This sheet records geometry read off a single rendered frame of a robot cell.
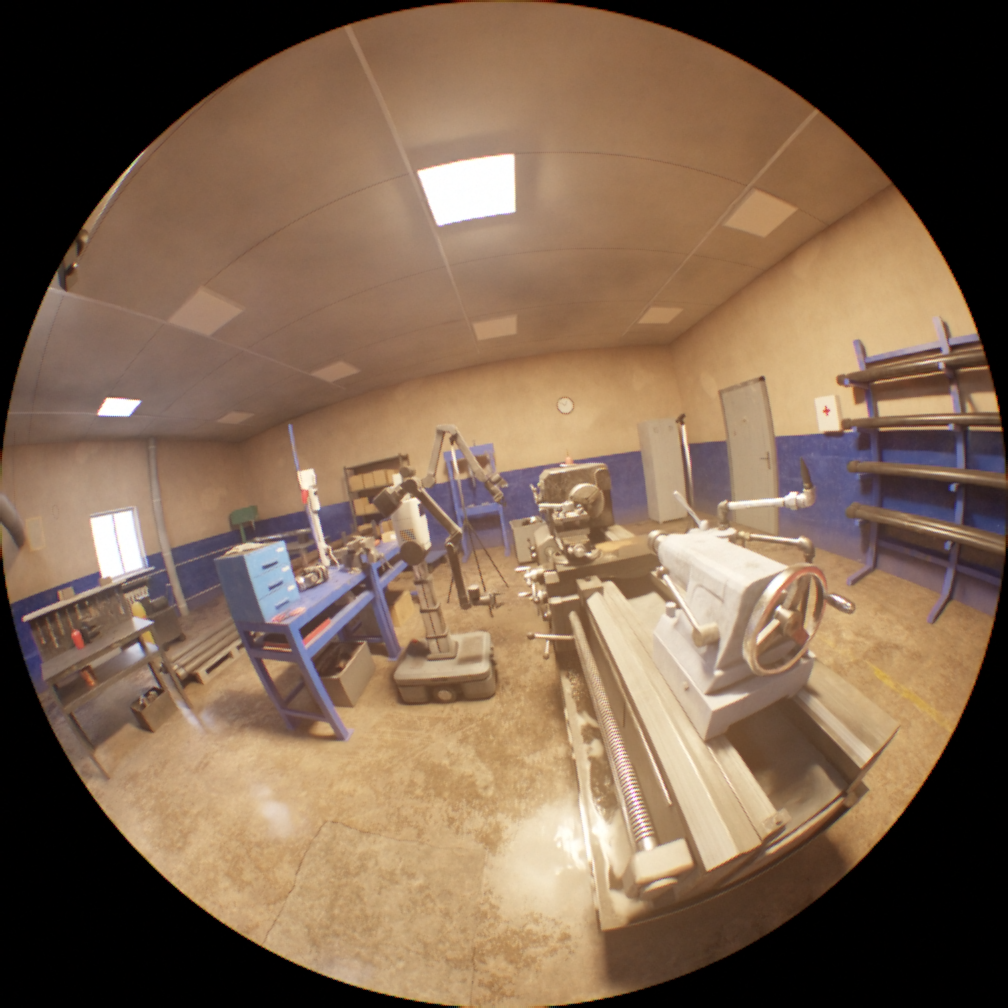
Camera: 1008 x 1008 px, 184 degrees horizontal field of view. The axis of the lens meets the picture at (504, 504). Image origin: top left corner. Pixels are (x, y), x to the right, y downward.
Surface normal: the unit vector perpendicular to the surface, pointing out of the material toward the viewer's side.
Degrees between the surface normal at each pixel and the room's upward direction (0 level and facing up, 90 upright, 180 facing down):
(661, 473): 90
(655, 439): 90
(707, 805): 36
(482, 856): 0
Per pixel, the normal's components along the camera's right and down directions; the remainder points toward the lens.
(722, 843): -0.72, -0.69
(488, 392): -0.04, 0.12
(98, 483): 0.99, -0.16
